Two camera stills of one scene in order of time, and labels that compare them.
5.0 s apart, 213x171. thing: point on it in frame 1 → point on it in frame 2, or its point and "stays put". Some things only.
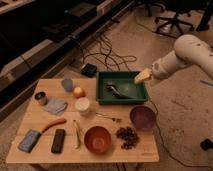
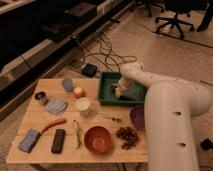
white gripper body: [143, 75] → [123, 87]
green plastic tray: [119, 87] stays put
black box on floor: [206, 144] stays put
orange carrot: [58, 121] stays put
